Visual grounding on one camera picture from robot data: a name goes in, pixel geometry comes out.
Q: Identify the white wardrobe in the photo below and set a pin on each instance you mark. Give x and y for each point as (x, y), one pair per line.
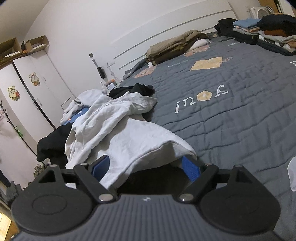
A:
(36, 93)

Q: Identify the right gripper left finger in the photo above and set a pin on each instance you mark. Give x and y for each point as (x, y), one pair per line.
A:
(89, 177)

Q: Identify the shoes on rack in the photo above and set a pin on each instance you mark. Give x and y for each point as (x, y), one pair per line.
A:
(38, 169)

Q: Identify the white bed headboard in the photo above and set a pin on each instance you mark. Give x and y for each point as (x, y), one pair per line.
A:
(201, 16)

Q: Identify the black clothes pile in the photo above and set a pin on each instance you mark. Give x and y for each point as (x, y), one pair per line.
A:
(52, 147)

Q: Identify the large cardboard box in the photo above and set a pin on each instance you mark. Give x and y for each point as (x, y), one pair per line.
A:
(9, 50)

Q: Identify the stack of folded clothes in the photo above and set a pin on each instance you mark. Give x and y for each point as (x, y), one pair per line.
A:
(274, 32)

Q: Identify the white pillow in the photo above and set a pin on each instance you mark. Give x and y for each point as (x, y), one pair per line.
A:
(199, 43)

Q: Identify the white t-shirt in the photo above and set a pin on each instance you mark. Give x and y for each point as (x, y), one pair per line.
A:
(116, 128)

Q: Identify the grey quilted bedspread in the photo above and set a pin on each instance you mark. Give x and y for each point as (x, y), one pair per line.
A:
(234, 103)

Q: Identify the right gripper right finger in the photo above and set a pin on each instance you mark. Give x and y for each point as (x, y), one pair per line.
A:
(202, 177)

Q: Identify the folded brown blanket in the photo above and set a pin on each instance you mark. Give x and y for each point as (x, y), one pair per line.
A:
(174, 47)

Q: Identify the light grey hoodie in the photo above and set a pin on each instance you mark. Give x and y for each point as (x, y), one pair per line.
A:
(85, 99)

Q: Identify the small cardboard box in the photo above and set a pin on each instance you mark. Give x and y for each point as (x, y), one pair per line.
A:
(35, 45)

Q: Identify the blue patterned pillow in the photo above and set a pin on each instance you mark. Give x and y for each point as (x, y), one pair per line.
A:
(77, 115)

